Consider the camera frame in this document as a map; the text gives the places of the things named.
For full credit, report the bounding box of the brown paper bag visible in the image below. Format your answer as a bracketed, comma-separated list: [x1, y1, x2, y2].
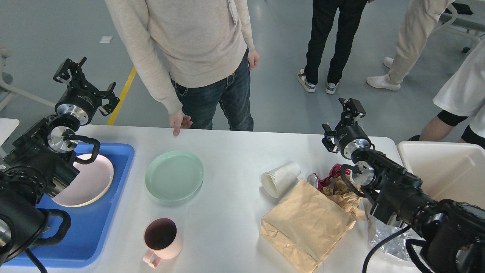
[260, 179, 357, 273]

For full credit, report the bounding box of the crumpled brown paper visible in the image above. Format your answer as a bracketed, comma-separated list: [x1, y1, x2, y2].
[321, 177, 366, 221]

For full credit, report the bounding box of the white plastic bin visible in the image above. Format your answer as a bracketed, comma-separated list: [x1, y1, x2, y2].
[397, 141, 485, 209]

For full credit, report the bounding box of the person in beige sweater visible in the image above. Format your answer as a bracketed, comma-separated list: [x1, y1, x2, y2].
[106, 0, 260, 136]

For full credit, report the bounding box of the white rolling chair base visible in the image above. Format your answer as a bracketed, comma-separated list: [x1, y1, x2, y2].
[0, 47, 56, 112]

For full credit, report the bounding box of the white paper cup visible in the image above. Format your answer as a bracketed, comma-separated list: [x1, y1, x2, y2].
[261, 161, 301, 198]

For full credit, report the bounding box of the blue plastic tray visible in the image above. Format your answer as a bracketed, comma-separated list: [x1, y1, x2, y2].
[1, 143, 135, 268]

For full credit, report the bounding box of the pink ribbed mug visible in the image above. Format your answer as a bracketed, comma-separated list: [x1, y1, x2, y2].
[143, 218, 183, 268]

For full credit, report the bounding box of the mint green plate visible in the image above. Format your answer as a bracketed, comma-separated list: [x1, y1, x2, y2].
[144, 150, 204, 202]

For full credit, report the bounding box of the person in white shirt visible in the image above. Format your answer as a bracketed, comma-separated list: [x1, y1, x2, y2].
[408, 40, 485, 147]

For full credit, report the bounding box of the crushed red soda can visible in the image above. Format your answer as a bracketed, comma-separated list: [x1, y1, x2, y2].
[306, 164, 342, 191]

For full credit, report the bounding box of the person in black trousers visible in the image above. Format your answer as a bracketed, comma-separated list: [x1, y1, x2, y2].
[297, 0, 370, 94]

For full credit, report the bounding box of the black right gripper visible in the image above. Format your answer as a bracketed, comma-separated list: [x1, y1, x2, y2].
[322, 98, 371, 159]

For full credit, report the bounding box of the pink ceramic plate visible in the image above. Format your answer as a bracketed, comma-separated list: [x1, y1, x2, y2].
[52, 154, 114, 207]

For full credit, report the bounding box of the small white side table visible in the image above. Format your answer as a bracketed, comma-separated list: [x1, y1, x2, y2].
[0, 118, 20, 161]

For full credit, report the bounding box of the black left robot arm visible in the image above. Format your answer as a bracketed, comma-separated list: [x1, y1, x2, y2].
[0, 57, 120, 273]

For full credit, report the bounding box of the crumpled foil tray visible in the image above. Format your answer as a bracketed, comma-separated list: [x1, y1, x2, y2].
[362, 200, 422, 267]

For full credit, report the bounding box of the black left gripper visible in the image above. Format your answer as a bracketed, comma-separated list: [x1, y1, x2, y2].
[53, 57, 120, 126]

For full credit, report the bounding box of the person in beige trousers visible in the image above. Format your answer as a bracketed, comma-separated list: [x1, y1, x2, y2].
[366, 0, 453, 91]

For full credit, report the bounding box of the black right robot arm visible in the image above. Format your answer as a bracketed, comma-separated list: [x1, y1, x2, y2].
[322, 98, 485, 273]

